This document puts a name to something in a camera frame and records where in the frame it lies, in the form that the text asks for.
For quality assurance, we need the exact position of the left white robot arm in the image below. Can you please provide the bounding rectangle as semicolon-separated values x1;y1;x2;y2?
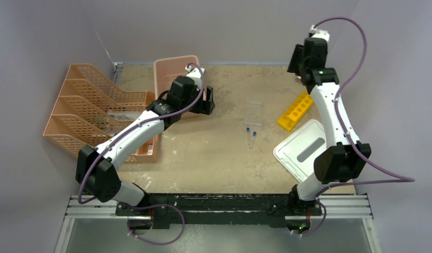
75;69;215;216

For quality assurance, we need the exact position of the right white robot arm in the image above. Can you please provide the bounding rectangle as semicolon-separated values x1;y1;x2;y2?
288;37;371;215

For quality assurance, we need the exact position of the yellow test tube rack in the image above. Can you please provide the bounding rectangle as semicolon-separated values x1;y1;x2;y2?
276;91;313;132

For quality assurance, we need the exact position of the blue capped test tube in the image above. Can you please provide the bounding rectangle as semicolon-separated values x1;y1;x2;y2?
246;127;252;145
249;131;257;149

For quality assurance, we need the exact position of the clear plastic tube rack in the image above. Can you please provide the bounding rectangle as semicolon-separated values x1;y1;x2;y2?
245;101;263;128

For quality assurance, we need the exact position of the pink plastic bin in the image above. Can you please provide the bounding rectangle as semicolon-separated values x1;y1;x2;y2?
153;55;206;119

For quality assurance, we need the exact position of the white plastic tray lid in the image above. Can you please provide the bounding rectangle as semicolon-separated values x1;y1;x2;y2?
273;119;333;182

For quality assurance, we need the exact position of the orange mesh file rack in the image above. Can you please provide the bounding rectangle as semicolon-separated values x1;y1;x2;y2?
43;64;154;158

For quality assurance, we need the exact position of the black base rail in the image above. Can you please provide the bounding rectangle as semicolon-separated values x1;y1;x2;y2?
63;192;373;231

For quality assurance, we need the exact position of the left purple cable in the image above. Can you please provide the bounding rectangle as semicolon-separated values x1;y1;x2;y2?
77;63;206;246

